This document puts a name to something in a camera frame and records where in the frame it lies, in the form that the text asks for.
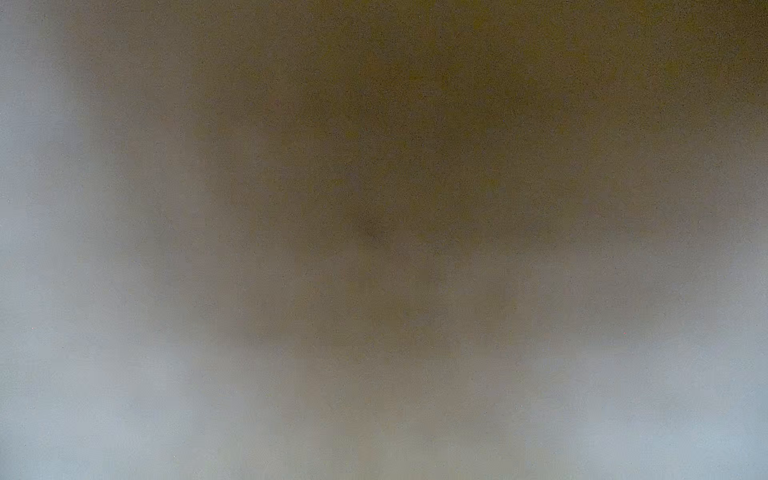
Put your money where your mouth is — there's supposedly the brown cardboard paper box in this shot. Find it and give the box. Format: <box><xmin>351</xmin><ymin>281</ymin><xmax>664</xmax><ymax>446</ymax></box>
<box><xmin>1</xmin><ymin>1</ymin><xmax>767</xmax><ymax>479</ymax></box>

